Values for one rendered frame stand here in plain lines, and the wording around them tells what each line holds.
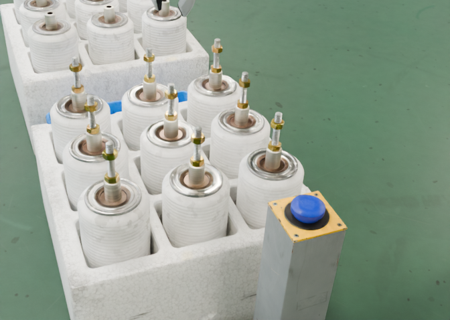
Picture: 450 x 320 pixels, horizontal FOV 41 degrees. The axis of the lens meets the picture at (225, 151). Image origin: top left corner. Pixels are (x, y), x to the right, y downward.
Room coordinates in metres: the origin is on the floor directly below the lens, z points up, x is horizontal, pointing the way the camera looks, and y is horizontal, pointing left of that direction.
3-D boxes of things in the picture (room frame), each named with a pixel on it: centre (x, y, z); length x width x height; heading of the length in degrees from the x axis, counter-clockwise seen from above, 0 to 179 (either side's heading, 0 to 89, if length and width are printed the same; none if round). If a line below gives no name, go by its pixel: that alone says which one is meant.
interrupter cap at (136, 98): (0.88, 0.13, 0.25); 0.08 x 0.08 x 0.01
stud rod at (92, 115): (0.72, 0.19, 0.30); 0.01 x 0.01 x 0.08
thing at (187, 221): (0.66, 0.04, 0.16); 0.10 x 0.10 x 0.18
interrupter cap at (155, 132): (0.77, 0.09, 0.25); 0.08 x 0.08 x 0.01
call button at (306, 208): (0.53, -0.10, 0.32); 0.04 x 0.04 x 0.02
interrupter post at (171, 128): (0.77, 0.09, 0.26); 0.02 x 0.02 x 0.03
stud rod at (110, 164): (0.61, 0.15, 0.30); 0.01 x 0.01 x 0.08
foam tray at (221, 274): (0.77, 0.09, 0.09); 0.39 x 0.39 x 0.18; 24
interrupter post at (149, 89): (0.88, 0.13, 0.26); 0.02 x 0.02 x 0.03
